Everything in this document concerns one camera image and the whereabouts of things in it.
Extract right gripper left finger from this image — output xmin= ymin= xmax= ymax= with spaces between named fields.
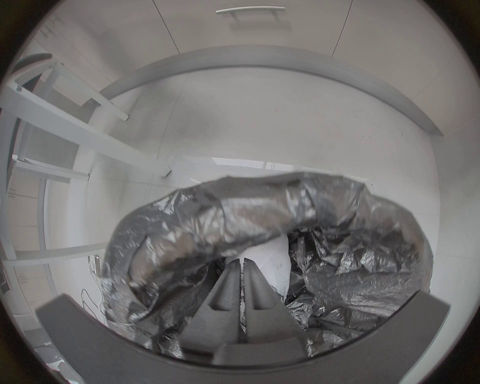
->
xmin=181 ymin=259 xmax=241 ymax=354

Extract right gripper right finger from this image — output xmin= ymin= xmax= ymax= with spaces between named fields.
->
xmin=242 ymin=259 xmax=307 ymax=344

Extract black plastic bag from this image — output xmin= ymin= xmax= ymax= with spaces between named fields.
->
xmin=100 ymin=170 xmax=433 ymax=361

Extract black cable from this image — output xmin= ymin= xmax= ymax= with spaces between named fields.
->
xmin=80 ymin=254 xmax=106 ymax=313

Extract beige cabinet with metal handles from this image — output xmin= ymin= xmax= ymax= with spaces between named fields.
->
xmin=22 ymin=0 xmax=480 ymax=136

